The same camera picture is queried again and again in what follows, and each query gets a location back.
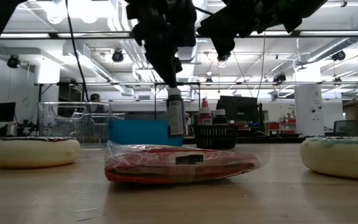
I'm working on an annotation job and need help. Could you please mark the small black monitor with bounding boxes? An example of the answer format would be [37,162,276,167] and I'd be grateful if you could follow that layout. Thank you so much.
[0,101,17,123]

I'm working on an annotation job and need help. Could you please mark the background black metal frame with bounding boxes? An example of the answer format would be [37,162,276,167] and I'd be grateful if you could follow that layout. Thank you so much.
[37,81,202,125]

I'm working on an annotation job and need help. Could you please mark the red butter popcorn bag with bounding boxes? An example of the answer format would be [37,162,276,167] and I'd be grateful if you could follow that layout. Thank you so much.
[104,140,270,184]

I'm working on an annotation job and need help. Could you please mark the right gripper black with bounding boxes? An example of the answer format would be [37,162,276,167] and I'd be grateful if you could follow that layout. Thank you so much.
[196,0,328,61]

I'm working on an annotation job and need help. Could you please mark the teal frosted donut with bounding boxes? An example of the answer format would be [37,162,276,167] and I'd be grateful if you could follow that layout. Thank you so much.
[300,136,358,181]

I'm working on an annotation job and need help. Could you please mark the black mesh office chair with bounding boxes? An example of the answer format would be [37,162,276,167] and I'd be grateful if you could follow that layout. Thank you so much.
[333,119,358,137]

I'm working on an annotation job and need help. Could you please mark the black perforated plastic basket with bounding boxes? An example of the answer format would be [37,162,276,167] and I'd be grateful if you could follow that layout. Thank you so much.
[193,123,239,149]

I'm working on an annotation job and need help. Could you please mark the large black monitor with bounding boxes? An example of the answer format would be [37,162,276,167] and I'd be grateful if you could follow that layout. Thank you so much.
[219,95,259,124]

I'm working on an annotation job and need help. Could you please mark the black food colouring bottle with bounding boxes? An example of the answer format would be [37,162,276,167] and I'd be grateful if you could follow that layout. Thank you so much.
[212,100,229,125]
[165,87,186,137]

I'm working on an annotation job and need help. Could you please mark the blue plastic bin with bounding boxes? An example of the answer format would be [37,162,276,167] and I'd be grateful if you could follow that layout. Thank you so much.
[108,119,185,147]

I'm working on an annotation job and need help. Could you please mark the chocolate frosted donut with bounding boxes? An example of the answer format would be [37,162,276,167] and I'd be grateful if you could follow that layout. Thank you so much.
[0,136,81,169]

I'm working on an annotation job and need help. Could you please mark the clear plastic bin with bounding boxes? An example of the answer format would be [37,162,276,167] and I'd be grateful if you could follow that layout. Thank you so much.
[37,101,126,147]

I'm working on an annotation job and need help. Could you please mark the red storage bins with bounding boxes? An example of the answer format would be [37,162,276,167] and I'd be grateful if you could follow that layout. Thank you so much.
[268,117,298,135]

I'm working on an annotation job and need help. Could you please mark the person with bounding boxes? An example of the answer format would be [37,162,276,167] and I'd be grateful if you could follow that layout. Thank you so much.
[89,93,107,114]

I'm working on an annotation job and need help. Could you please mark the red food colouring bottle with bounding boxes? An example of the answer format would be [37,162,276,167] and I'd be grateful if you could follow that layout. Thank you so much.
[197,98,213,125]

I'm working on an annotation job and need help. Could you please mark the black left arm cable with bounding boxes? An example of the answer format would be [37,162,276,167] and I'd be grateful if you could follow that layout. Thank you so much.
[64,0,90,102]

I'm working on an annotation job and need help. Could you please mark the white pillar with signs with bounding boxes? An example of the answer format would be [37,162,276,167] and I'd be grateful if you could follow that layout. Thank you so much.
[294,83,325,137]

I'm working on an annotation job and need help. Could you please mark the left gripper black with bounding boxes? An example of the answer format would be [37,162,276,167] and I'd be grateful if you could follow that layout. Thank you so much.
[125,0,198,89]

